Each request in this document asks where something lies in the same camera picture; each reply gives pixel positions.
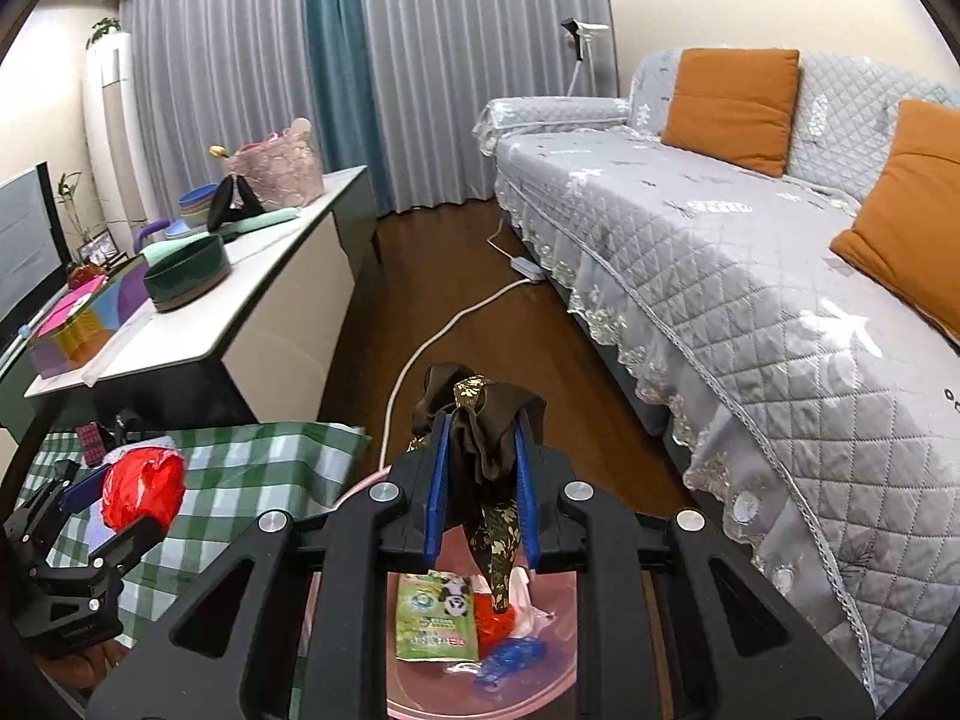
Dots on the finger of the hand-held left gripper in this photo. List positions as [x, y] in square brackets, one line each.
[86, 487]
[127, 540]

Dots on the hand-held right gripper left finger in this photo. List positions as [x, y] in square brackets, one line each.
[439, 495]

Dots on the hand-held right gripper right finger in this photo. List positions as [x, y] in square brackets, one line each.
[525, 495]

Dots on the small red plastic bag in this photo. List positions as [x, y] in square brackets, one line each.
[142, 491]

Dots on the brown patterned wrapper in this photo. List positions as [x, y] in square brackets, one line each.
[487, 435]

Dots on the black plastic wrapper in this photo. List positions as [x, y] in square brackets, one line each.
[127, 424]

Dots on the green panda pouch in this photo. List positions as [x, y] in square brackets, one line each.
[431, 615]

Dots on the large red plastic bag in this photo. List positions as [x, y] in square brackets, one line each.
[499, 622]

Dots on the blue plastic bag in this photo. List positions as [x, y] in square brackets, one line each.
[510, 656]

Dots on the pink bin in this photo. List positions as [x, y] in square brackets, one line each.
[540, 667]

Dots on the person's left hand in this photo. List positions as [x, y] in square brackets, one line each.
[86, 667]

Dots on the white crumpled plastic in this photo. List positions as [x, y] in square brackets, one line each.
[534, 596]

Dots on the television stand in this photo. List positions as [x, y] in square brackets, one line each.
[22, 405]

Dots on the green checked tablecloth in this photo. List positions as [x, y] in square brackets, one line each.
[247, 480]

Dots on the colourful gift box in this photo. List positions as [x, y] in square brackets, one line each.
[75, 337]

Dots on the dark red teapot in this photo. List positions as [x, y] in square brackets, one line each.
[86, 276]

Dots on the white-topped coffee table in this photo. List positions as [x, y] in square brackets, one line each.
[285, 330]

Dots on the white power strip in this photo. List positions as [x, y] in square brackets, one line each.
[526, 268]

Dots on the dark green round tin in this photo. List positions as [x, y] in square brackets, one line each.
[187, 277]

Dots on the flat screen television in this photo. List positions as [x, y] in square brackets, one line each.
[22, 255]

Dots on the blue plate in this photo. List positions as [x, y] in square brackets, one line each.
[180, 229]

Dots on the bamboo plant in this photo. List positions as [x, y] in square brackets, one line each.
[70, 202]

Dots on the grey quilted sofa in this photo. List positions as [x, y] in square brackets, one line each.
[712, 277]

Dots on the stack of coloured bowls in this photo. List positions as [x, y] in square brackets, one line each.
[196, 206]

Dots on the black hat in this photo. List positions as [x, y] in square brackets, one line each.
[221, 202]

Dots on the mint green tray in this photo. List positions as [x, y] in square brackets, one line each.
[266, 219]

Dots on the white standing air conditioner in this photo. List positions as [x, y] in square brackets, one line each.
[120, 135]

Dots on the pink lace basket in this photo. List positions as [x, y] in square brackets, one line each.
[277, 169]

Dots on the teal curtain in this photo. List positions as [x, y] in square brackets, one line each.
[345, 75]

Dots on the orange cushion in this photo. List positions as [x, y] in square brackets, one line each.
[907, 225]
[731, 109]

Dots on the small potted plant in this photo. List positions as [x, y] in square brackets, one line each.
[103, 31]

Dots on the grey curtain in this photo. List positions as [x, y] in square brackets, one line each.
[225, 52]
[480, 30]

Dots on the white floor lamp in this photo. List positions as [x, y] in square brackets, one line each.
[585, 28]

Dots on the photo frame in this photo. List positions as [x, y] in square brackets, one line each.
[97, 246]

